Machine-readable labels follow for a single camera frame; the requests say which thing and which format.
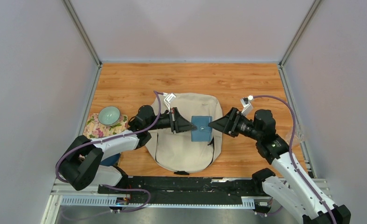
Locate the floral rectangular tray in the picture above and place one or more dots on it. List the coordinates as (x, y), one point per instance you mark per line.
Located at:
(94, 129)

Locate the blue leather wallet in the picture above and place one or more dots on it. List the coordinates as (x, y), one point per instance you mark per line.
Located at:
(202, 133)

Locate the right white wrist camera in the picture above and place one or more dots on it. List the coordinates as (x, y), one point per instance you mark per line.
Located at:
(246, 104)

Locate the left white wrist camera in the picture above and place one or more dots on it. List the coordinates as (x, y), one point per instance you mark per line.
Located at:
(168, 99)

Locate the light green ceramic bowl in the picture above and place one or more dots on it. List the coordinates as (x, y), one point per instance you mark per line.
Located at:
(109, 116)

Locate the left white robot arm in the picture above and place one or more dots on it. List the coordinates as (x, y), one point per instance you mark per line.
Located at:
(90, 161)

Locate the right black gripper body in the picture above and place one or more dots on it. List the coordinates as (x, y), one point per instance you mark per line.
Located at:
(240, 125)

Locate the dark blue leaf plate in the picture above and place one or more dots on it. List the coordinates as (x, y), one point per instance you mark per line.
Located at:
(112, 160)

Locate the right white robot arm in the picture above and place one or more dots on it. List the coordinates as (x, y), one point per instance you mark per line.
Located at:
(300, 196)

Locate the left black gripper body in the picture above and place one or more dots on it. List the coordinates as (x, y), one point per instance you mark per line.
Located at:
(164, 122)

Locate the aluminium frame rail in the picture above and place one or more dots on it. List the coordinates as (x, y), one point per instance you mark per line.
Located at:
(96, 195)

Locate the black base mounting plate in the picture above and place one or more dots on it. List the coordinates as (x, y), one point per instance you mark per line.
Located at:
(192, 190)

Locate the clear plastic cup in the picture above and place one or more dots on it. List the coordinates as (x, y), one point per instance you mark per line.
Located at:
(294, 138)

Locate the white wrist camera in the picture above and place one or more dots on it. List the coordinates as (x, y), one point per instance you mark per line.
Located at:
(246, 104)
(168, 99)

